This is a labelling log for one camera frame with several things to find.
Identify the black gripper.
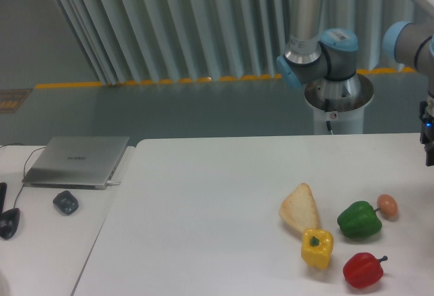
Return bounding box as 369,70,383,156
419,101,433,167

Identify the triangular toast bread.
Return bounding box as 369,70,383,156
279,183,321,233

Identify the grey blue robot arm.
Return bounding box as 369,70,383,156
277,0,433,167

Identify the brown egg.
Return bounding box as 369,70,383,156
376,194,398,217

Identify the green bell pepper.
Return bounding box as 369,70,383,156
337,200,382,239

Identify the red bell pepper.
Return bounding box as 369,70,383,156
342,252,388,289

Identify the yellow bell pepper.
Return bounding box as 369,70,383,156
301,228,334,270

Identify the white usb plug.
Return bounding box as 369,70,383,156
106,181,121,187

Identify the silver laptop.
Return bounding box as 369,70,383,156
22,136,129,190

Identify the dark grey small tray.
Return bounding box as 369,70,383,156
53,190,79,215

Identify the black computer mouse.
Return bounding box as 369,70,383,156
0,208,20,240

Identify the black handheld device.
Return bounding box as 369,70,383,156
0,182,7,214

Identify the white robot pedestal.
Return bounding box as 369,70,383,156
304,74,374,135

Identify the black pedestal cable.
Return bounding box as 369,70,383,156
323,98,334,135

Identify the thin grey cable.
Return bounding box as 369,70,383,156
0,144,47,211

